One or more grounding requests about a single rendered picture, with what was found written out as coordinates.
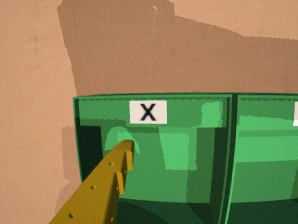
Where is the green rack of three bins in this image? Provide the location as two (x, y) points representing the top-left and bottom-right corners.
(72, 92), (298, 224)

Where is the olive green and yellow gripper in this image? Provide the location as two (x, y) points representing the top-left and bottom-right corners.
(49, 140), (135, 224)

